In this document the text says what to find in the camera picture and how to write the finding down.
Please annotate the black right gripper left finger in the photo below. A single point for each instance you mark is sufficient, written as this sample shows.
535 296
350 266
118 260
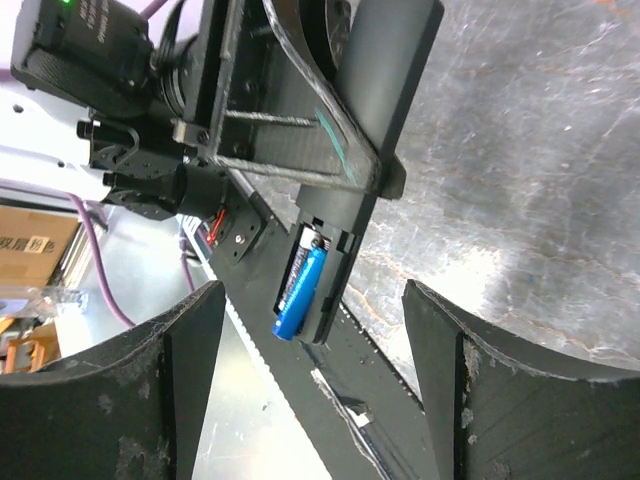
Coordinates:
131 407

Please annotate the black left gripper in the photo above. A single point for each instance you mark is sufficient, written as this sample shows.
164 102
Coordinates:
276 111

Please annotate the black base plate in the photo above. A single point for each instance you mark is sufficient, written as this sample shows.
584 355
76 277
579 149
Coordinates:
362 419

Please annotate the brown cardboard box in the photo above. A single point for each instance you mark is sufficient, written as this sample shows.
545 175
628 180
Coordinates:
32 245

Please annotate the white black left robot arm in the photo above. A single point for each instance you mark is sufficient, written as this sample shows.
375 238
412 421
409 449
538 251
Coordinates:
45 140

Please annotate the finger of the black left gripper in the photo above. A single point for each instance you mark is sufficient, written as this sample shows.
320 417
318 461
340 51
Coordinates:
393 177

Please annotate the black orange battery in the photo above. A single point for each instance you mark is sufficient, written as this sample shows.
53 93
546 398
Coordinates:
308 239

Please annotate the blue battery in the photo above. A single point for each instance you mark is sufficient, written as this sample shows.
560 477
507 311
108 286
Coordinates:
292 315

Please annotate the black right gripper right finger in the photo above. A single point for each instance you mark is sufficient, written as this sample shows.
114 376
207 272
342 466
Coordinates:
498 406

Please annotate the black remote control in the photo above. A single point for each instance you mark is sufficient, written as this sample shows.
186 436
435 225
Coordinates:
379 71

